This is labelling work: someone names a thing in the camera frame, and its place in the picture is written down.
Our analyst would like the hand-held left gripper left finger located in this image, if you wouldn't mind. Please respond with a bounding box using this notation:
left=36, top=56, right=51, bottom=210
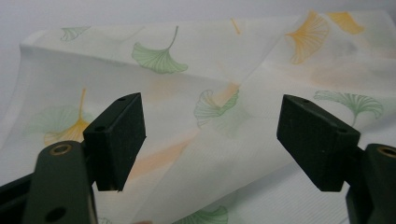
left=82, top=91, right=148, bottom=192

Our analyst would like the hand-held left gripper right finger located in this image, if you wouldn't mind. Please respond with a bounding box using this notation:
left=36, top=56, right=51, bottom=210
left=276, top=94, right=362, bottom=192

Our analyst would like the white leaf-print cloth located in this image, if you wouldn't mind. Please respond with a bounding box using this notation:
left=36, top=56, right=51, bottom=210
left=0, top=8, right=396, bottom=224

